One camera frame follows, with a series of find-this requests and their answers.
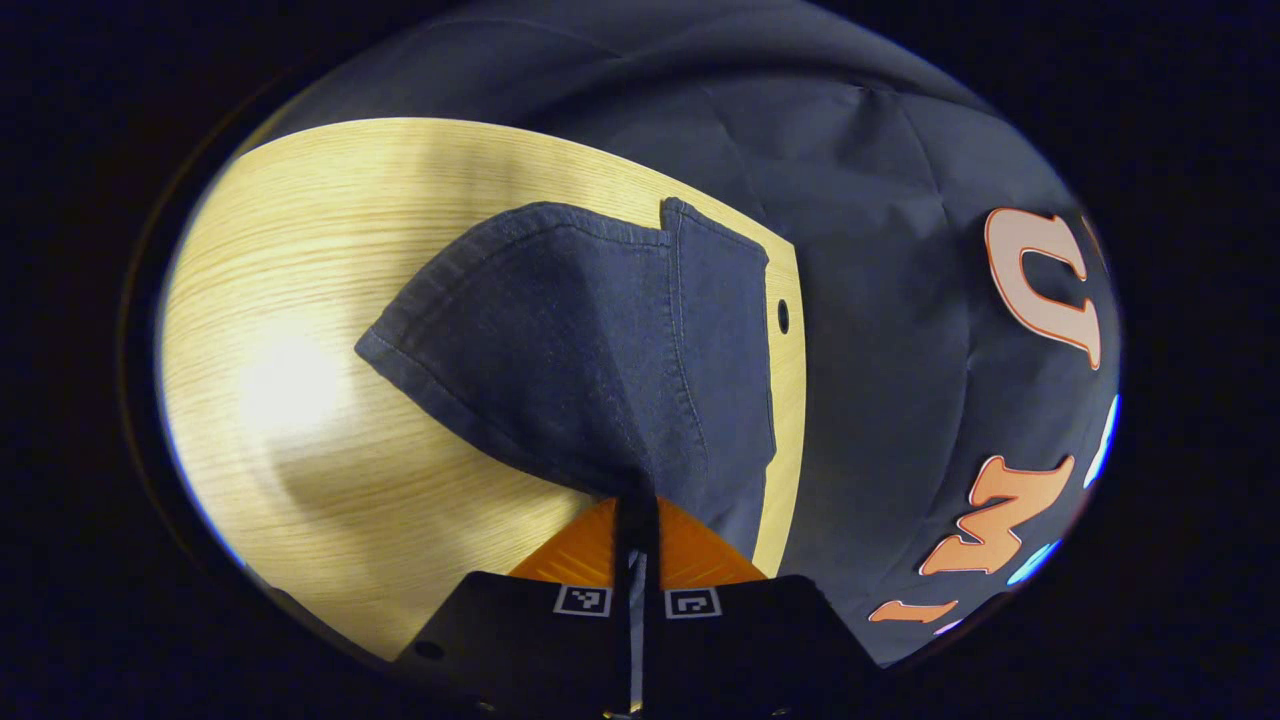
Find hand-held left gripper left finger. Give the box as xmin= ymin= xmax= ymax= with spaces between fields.
xmin=395 ymin=480 xmax=641 ymax=716

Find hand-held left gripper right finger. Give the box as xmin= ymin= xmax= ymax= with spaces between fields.
xmin=638 ymin=480 xmax=883 ymax=716

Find black backdrop cloth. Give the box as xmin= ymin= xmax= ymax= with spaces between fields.
xmin=240 ymin=0 xmax=1123 ymax=668

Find dark blue jeans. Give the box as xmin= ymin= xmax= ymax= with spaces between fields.
xmin=355 ymin=197 xmax=779 ymax=713

